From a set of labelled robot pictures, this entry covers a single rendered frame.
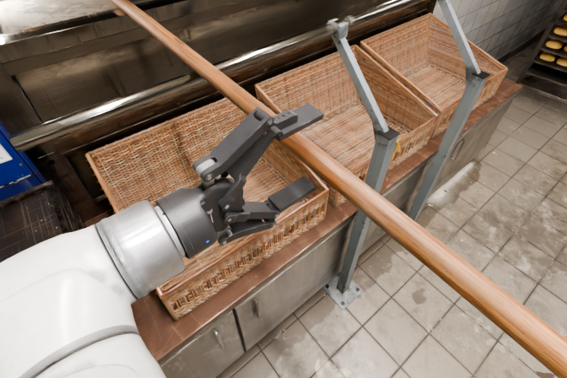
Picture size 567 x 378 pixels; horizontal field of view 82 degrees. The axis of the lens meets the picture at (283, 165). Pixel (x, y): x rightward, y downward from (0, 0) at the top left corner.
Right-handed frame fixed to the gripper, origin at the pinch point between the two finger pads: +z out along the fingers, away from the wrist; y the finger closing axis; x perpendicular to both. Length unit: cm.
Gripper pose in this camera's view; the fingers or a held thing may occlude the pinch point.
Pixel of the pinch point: (306, 153)
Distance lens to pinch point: 45.1
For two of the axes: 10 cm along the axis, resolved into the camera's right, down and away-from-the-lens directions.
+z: 7.8, -4.4, 4.4
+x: 6.3, 5.5, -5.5
